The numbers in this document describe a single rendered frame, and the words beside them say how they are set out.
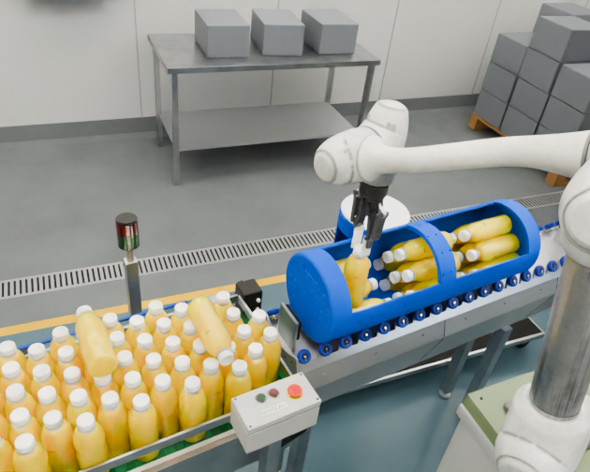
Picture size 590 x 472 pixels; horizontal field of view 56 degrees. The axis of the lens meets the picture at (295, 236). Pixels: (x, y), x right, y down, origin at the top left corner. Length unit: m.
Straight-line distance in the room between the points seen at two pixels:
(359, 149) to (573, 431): 0.72
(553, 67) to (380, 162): 4.04
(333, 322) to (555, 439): 0.64
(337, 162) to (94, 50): 3.62
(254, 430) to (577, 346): 0.72
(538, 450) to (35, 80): 4.20
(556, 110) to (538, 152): 3.96
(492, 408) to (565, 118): 3.74
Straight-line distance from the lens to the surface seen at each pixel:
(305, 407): 1.41
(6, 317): 3.32
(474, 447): 1.69
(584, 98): 4.96
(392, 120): 1.32
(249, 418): 1.37
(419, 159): 1.18
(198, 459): 1.58
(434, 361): 2.93
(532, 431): 1.28
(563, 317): 1.12
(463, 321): 2.09
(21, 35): 4.61
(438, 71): 5.94
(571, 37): 5.09
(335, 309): 1.56
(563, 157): 1.16
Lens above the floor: 2.23
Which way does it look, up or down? 36 degrees down
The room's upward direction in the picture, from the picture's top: 7 degrees clockwise
